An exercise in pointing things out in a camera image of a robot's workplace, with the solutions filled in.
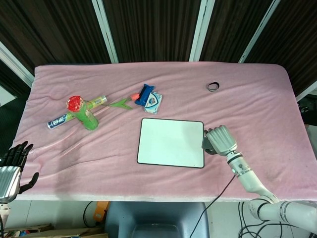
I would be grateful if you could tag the artificial orange tulip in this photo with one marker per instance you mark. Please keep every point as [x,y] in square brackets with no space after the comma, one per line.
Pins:
[121,102]

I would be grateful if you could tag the blue plastic package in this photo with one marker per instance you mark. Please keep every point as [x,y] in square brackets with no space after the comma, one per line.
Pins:
[144,94]

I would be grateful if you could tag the green can with red lid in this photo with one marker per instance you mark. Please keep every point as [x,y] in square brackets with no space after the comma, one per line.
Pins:
[86,116]

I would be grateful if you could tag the pink table cloth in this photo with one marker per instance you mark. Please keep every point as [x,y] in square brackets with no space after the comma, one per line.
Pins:
[99,161]

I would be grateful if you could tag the white blue soap box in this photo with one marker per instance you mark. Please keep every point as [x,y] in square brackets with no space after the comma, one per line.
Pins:
[152,104]

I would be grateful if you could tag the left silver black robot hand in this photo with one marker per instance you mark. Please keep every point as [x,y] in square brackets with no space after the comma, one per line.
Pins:
[10,181]

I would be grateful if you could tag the black equipment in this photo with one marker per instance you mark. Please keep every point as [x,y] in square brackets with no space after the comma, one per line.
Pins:
[308,111]

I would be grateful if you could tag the white rectangular board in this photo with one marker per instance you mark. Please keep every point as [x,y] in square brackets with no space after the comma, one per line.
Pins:
[171,143]

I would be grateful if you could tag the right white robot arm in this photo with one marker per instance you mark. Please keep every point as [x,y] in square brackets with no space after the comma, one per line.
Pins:
[250,178]

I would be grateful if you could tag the orange object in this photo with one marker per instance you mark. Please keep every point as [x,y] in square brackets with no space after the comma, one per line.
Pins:
[100,210]

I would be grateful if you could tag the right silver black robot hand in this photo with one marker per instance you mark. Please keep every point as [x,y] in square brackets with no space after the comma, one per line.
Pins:
[223,141]

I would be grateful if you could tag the white partition post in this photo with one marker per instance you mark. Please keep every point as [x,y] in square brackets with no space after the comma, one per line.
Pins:
[307,91]
[15,65]
[257,32]
[106,32]
[199,32]

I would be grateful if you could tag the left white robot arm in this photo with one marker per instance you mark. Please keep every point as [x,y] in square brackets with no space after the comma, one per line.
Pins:
[3,212]

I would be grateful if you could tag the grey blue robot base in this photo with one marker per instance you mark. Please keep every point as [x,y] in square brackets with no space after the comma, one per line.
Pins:
[153,215]

